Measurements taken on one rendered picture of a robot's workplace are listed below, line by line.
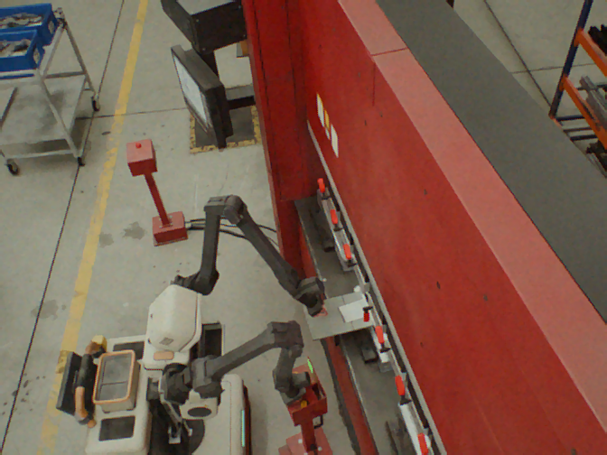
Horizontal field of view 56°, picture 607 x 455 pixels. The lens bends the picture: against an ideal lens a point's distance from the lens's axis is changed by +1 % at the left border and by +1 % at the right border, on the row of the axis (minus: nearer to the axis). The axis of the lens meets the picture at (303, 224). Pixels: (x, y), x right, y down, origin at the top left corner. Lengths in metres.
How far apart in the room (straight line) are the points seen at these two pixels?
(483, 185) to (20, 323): 3.52
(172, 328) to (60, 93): 3.64
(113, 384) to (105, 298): 1.53
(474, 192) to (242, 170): 3.62
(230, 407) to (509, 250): 2.29
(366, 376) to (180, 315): 0.84
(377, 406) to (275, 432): 1.05
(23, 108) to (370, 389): 3.95
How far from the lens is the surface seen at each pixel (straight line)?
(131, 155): 3.74
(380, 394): 2.44
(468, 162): 1.19
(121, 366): 2.65
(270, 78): 2.60
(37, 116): 5.27
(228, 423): 3.10
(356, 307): 2.50
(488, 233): 1.06
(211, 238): 2.20
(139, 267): 4.16
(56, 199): 4.92
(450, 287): 1.34
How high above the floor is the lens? 3.09
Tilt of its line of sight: 48 degrees down
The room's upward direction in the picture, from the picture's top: 6 degrees counter-clockwise
